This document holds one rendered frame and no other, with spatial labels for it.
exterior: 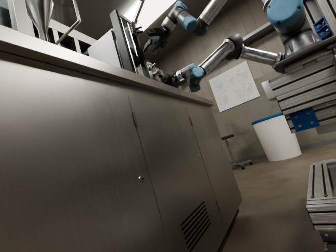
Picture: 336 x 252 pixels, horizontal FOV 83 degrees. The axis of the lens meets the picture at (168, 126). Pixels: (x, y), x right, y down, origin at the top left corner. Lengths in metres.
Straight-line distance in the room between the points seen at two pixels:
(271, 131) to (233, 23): 2.56
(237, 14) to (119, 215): 4.78
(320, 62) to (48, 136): 0.99
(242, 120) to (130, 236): 4.06
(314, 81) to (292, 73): 0.09
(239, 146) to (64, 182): 4.24
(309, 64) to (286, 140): 2.69
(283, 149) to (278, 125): 0.40
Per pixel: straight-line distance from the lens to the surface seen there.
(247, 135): 4.45
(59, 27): 1.63
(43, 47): 0.55
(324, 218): 0.97
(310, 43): 1.04
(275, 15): 0.96
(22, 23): 0.66
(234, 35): 1.45
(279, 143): 3.63
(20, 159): 0.45
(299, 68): 1.03
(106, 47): 1.38
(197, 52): 5.15
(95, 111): 0.57
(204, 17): 1.31
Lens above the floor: 0.56
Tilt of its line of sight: 9 degrees up
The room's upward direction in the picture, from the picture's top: 17 degrees counter-clockwise
